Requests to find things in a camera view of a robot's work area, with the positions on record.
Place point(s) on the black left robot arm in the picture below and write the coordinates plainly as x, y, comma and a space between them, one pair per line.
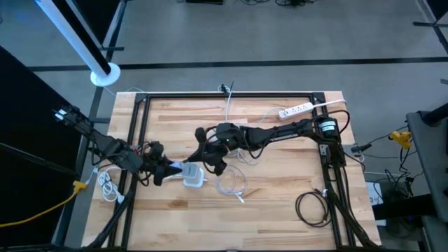
112, 150

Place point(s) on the yellow connector plug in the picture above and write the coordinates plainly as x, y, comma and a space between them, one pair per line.
400, 137

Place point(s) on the grey metal mounting plate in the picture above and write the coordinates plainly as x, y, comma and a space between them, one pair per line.
322, 150

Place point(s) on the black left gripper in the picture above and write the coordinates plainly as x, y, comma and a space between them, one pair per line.
157, 162

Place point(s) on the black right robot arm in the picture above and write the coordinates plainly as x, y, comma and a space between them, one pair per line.
280, 133

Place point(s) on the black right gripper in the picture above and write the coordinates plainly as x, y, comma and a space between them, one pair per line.
227, 138

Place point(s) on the white pole with round base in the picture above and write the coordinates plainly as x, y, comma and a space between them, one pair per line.
63, 26

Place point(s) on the white labelled box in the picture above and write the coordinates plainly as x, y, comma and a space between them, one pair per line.
374, 196

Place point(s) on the black partition panel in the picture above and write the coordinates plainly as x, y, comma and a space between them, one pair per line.
28, 115

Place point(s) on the grey side table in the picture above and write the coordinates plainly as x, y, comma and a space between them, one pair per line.
428, 157

